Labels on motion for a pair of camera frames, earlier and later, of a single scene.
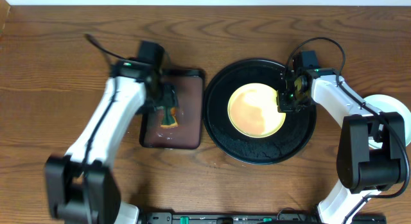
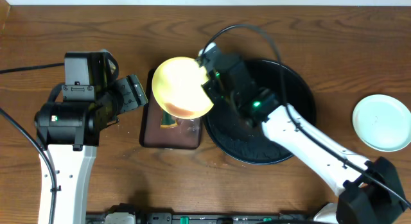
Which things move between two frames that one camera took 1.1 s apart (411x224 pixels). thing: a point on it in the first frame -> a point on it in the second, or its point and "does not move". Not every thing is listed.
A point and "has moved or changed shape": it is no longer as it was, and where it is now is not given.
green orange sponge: [169, 120] does not move
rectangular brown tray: [189, 86] does not move
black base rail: [248, 217] does not move
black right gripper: [282, 104] -> [207, 87]
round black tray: [291, 138] does not move
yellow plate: [252, 111] has moved or changed shape
